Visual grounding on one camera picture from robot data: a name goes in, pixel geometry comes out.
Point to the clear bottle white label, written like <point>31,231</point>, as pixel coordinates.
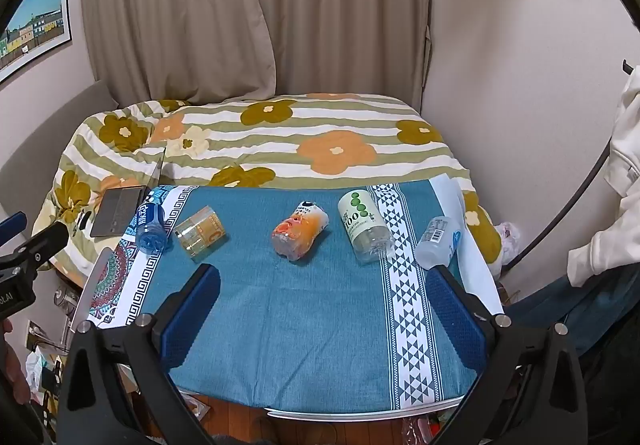
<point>437,241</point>

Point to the white hooded sweatshirt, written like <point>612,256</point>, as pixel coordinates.
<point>620,165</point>

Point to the blue jeans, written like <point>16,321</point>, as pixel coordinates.
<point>590,305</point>

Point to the person's left hand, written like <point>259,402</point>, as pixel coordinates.
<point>12,370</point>

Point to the green dotted label bottle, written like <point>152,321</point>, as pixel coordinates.
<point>361,225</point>

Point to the white sheet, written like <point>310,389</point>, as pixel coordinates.
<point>475,265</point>

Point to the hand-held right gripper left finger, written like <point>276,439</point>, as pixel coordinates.
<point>195,310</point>

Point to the beige curtain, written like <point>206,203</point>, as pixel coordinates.
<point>345,10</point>
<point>170,10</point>

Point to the black metal hoop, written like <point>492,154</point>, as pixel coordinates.
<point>575,205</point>

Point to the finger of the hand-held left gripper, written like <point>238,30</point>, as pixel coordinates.
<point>46,239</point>
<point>11,226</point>

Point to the blue label plastic bottle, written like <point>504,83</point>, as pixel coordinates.
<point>151,227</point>

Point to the teal patterned tablecloth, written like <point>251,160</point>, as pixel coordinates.
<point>310,325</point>

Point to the wall poster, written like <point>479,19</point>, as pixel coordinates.
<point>37,30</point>

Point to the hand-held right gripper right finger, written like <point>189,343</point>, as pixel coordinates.
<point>455,317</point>

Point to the grey laptop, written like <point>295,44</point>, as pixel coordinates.
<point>119,212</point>

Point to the floral striped blanket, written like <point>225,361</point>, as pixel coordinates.
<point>280,140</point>

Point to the small dark device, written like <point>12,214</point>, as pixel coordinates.
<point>83,221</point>

